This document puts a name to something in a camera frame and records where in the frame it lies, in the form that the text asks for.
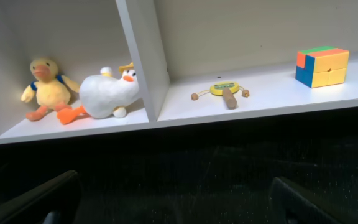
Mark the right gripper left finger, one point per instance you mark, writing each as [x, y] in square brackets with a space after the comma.
[45, 196]

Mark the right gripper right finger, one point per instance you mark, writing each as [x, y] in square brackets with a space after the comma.
[297, 205]

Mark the yellow rattle drum toy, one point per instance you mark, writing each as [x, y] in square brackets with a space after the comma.
[225, 88]

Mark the many-coloured puzzle cube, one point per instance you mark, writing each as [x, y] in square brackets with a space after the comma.
[328, 67]

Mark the white plush duck yellow hat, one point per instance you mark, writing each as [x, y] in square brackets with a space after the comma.
[104, 93]

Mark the white shelf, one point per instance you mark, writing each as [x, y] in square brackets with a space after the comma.
[197, 115]

